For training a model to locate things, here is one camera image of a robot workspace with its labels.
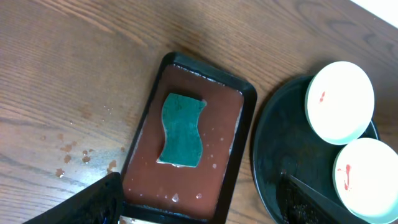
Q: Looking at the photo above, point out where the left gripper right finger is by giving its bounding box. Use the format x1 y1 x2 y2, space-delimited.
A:
276 174 365 224

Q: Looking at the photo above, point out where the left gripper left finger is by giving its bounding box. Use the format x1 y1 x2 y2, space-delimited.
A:
25 172 124 224

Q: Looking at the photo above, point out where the light blue plate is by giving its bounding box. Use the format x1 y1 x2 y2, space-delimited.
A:
332 138 397 223
305 61 375 145

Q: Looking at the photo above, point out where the green scouring sponge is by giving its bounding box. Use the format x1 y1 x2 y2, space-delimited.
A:
157 93 206 167

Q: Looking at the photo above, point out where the black rectangular water tray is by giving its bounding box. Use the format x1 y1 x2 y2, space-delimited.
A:
121 52 257 223

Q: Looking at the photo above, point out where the black round serving tray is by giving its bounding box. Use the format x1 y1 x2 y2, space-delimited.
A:
251 74 380 224

